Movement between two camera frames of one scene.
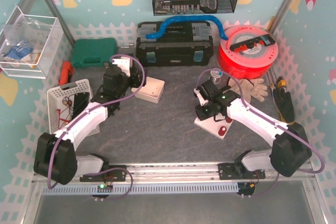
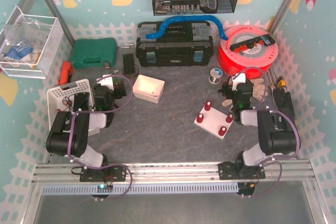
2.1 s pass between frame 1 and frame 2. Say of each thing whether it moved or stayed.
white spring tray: stayed
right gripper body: moved
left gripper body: moved
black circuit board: stayed
